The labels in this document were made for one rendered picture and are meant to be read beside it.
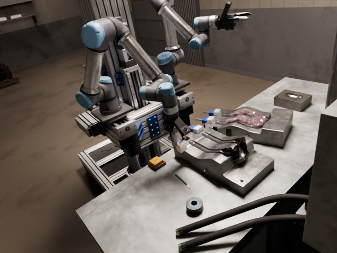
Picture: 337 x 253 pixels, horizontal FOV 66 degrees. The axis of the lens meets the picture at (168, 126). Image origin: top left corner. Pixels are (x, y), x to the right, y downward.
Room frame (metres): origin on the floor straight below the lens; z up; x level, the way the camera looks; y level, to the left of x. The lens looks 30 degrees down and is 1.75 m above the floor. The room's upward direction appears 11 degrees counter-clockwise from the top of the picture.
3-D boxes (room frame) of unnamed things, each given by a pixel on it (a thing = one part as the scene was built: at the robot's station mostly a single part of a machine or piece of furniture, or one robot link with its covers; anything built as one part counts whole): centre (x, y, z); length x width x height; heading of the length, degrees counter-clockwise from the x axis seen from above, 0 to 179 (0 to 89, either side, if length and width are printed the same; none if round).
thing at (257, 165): (1.14, -0.25, 0.87); 0.50 x 0.26 x 0.14; 34
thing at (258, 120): (1.40, -0.49, 0.90); 0.26 x 0.18 x 0.08; 51
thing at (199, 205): (0.84, -0.05, 0.82); 0.08 x 0.08 x 0.04
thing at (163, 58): (1.86, -0.07, 1.20); 0.13 x 0.12 x 0.14; 147
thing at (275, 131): (1.41, -0.50, 0.86); 0.50 x 0.26 x 0.11; 51
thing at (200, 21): (1.82, -0.36, 1.43); 0.11 x 0.08 x 0.09; 57
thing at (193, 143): (1.16, -0.25, 0.92); 0.35 x 0.16 x 0.09; 34
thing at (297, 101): (1.60, -0.91, 0.84); 0.20 x 0.15 x 0.07; 34
